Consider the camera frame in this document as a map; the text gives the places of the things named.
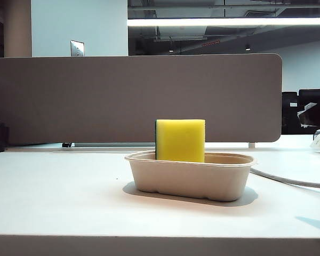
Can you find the beige paper lunch box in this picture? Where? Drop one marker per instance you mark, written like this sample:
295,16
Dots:
189,178

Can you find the grey ceiling air duct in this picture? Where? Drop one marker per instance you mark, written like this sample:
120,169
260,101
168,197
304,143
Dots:
181,32

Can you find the yellow green cleaning sponge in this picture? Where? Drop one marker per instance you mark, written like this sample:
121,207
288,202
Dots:
181,140

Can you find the small black clip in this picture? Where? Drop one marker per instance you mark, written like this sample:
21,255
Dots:
66,144

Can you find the long ceiling light strip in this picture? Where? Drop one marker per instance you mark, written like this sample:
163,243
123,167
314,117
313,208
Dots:
229,21

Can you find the brown desk divider panel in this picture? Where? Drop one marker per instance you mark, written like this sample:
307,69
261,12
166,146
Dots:
149,98

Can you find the metal wall switch plate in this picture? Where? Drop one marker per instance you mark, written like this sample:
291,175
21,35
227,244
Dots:
77,48

